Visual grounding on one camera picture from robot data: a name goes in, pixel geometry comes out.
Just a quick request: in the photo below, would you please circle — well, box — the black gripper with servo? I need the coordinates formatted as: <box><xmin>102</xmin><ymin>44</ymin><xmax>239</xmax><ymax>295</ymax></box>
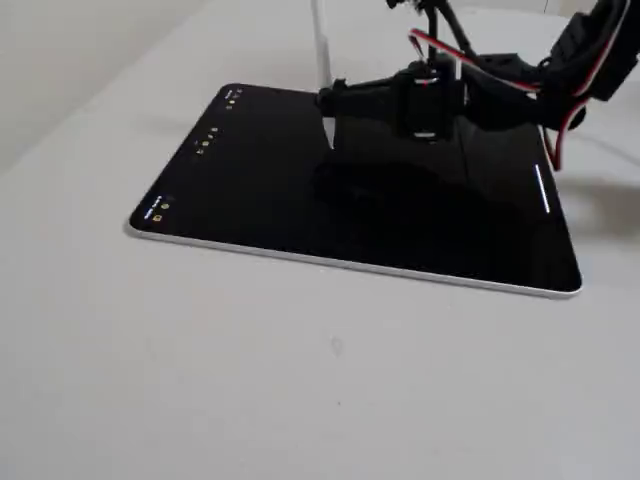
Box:
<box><xmin>314</xmin><ymin>58</ymin><xmax>468</xmax><ymax>145</ymax></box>

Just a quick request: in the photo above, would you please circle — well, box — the red white servo cable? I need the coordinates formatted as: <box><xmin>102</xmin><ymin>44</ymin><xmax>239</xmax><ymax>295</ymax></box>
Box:
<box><xmin>542</xmin><ymin>29</ymin><xmax>640</xmax><ymax>174</ymax></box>
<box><xmin>407</xmin><ymin>27</ymin><xmax>544</xmax><ymax>96</ymax></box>

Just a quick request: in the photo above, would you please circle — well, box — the white stylus pencil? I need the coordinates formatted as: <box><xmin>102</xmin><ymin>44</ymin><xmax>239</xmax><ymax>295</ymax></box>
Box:
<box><xmin>310</xmin><ymin>0</ymin><xmax>337</xmax><ymax>151</ymax></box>

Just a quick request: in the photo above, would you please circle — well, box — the thin black cable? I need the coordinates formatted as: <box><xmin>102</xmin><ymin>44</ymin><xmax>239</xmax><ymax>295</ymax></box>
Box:
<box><xmin>427</xmin><ymin>0</ymin><xmax>481</xmax><ymax>59</ymax></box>

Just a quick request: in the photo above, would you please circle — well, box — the black tablet with silver edge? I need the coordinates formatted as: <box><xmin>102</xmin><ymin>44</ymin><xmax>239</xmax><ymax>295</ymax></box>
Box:
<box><xmin>127</xmin><ymin>82</ymin><xmax>584</xmax><ymax>301</ymax></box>

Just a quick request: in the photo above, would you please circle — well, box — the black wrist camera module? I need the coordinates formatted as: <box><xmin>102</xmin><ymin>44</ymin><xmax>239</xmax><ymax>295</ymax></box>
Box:
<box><xmin>385</xmin><ymin>0</ymin><xmax>451</xmax><ymax>12</ymax></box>

